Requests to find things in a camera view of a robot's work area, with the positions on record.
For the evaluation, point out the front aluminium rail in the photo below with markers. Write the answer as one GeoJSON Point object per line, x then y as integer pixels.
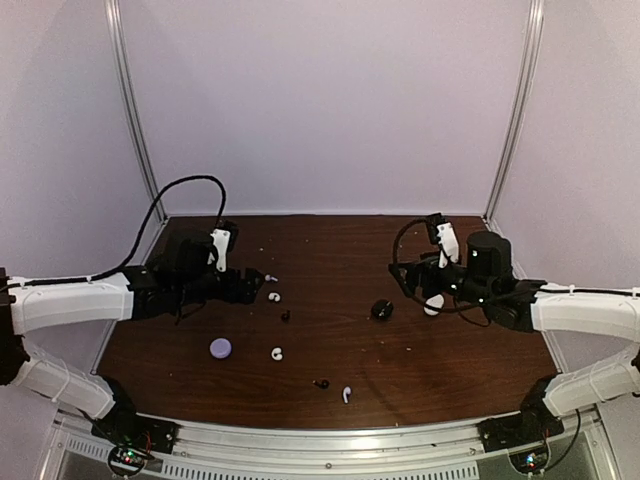
{"type": "Point", "coordinates": [439, 451]}

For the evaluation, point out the black charging case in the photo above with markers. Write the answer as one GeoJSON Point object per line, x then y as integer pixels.
{"type": "Point", "coordinates": [382, 310]}

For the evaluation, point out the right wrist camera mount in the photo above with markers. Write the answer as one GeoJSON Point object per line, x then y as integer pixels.
{"type": "Point", "coordinates": [442, 234]}

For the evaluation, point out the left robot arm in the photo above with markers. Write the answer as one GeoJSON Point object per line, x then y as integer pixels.
{"type": "Point", "coordinates": [192, 269]}

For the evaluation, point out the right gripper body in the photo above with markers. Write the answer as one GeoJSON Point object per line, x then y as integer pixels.
{"type": "Point", "coordinates": [428, 267]}

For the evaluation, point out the white clip earbud lower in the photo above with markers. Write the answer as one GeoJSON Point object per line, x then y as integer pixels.
{"type": "Point", "coordinates": [277, 354]}

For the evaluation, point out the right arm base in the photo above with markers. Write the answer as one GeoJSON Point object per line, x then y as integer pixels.
{"type": "Point", "coordinates": [524, 437]}

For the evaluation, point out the left aluminium frame post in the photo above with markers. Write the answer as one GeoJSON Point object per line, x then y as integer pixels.
{"type": "Point", "coordinates": [126, 85]}

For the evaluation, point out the aluminium frame post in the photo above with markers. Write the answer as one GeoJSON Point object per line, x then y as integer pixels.
{"type": "Point", "coordinates": [126, 85]}
{"type": "Point", "coordinates": [528, 65]}

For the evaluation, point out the white charging case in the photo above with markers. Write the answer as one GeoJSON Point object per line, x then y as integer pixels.
{"type": "Point", "coordinates": [434, 305]}

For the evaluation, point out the purple round charging case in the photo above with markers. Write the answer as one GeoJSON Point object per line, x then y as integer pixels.
{"type": "Point", "coordinates": [220, 348]}

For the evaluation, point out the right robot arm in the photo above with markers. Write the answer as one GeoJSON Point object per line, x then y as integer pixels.
{"type": "Point", "coordinates": [486, 281]}

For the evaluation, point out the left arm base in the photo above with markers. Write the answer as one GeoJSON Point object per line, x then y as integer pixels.
{"type": "Point", "coordinates": [136, 442]}

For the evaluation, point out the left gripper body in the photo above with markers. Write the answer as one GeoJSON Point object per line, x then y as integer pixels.
{"type": "Point", "coordinates": [195, 288]}

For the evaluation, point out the right aluminium frame post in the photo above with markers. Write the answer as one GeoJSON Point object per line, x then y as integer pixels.
{"type": "Point", "coordinates": [528, 65]}

